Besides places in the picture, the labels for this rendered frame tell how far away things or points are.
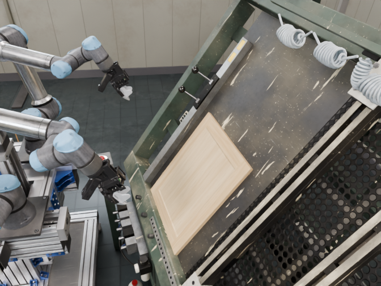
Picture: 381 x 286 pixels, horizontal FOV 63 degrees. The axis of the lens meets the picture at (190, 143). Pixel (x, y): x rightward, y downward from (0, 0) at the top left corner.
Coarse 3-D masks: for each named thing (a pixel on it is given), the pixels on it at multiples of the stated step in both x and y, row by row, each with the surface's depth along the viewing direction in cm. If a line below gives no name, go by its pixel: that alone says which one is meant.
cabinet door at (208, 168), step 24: (216, 120) 154; (192, 144) 160; (216, 144) 147; (168, 168) 170; (192, 168) 155; (216, 168) 142; (240, 168) 130; (168, 192) 164; (192, 192) 149; (216, 192) 137; (168, 216) 158; (192, 216) 145
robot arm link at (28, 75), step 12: (12, 24) 156; (12, 36) 151; (24, 36) 158; (24, 72) 162; (36, 72) 168; (24, 84) 167; (36, 84) 167; (36, 96) 170; (48, 96) 175; (48, 108) 174; (60, 108) 182
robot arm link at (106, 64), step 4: (108, 56) 152; (108, 60) 148; (112, 60) 151; (96, 64) 148; (100, 64) 147; (104, 64) 147; (108, 64) 148; (112, 64) 151; (100, 68) 149; (104, 68) 148; (108, 68) 149
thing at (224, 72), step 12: (240, 48) 150; (240, 60) 153; (228, 72) 155; (216, 84) 157; (192, 108) 166; (204, 108) 163; (192, 120) 165; (180, 132) 168; (168, 144) 173; (156, 156) 179; (168, 156) 175; (156, 168) 177
